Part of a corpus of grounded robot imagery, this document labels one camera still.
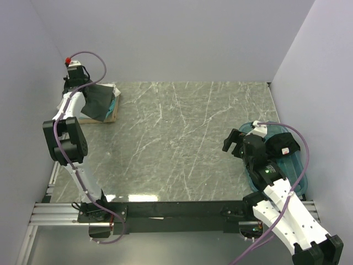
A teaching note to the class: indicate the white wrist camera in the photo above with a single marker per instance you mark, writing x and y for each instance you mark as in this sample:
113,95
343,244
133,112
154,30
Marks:
258,129
69,62

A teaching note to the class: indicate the folded white t shirt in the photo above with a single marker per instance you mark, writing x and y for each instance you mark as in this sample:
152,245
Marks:
114,89

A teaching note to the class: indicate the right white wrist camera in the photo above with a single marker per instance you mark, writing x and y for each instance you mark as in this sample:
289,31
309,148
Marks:
258,129

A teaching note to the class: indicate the aluminium frame rail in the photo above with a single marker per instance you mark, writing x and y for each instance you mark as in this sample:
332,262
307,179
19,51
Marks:
46,213

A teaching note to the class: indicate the teal plastic bin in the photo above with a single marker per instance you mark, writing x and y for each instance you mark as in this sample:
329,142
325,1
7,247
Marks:
290,165

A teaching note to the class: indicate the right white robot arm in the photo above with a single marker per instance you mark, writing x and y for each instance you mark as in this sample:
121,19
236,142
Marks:
276,204

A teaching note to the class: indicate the dark grey t shirt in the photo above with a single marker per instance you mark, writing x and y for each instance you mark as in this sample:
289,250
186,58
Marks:
98,101

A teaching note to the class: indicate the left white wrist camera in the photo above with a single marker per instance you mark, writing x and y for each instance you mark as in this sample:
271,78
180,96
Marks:
69,62

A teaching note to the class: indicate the black base beam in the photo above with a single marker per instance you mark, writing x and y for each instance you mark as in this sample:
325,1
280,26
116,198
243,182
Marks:
147,217

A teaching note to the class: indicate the black t shirt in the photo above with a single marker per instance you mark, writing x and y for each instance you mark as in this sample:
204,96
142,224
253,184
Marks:
281,145

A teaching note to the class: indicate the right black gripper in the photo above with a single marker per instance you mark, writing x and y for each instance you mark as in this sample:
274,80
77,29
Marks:
235,135

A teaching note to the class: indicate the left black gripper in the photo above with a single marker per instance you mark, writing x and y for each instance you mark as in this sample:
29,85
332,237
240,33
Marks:
67,79

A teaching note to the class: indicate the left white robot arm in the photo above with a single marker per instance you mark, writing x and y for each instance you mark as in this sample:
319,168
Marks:
65,139

